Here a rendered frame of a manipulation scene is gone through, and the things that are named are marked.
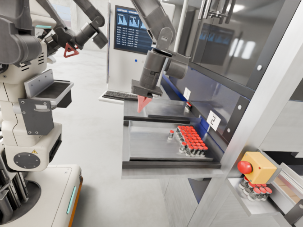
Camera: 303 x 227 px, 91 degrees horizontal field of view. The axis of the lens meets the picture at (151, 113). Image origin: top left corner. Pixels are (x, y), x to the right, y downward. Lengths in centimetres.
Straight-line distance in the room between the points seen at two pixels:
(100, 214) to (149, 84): 123
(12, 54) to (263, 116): 70
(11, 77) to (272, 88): 81
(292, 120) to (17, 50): 80
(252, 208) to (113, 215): 109
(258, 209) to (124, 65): 125
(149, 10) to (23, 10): 30
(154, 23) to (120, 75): 102
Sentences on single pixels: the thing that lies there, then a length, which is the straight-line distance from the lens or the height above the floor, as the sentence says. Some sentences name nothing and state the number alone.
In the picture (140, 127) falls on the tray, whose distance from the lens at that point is 79.
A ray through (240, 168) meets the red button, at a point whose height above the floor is 99.
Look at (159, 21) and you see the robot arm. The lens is 45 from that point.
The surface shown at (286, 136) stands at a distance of 70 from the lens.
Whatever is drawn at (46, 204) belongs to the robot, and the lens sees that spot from 128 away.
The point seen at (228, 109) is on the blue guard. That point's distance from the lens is 67.
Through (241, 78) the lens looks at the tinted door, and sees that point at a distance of 66.
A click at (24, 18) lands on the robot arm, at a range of 52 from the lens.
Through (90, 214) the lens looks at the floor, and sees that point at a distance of 150.
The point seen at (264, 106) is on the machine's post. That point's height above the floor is 118.
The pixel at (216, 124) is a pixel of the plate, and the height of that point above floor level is 102.
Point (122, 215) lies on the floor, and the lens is 148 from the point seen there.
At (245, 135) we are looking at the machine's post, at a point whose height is 107.
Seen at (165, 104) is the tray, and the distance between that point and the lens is 113.
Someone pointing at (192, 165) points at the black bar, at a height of 90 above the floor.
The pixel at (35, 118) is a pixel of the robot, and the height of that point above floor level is 96.
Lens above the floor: 131
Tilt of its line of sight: 27 degrees down
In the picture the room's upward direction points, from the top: 10 degrees clockwise
